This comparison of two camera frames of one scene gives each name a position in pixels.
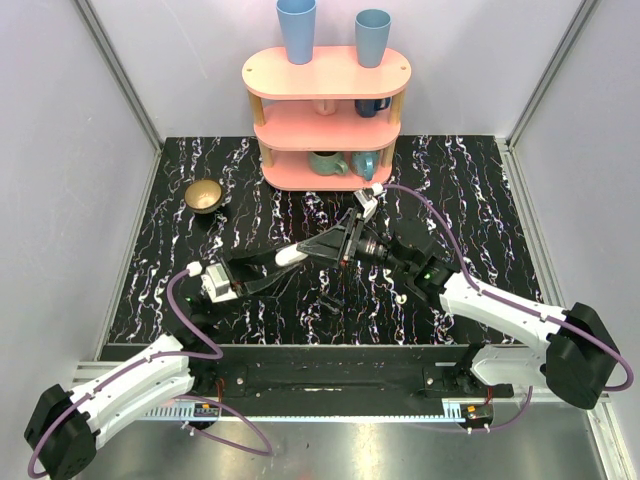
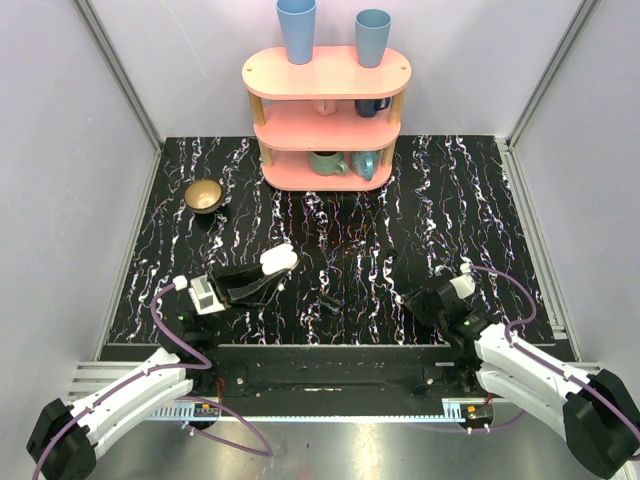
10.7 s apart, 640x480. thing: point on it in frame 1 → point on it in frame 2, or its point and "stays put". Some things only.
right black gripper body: x=366 y=245 → x=417 y=305
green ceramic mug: x=327 y=163 stays put
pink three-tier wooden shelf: x=327 y=125 stays put
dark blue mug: x=368 y=108 stays put
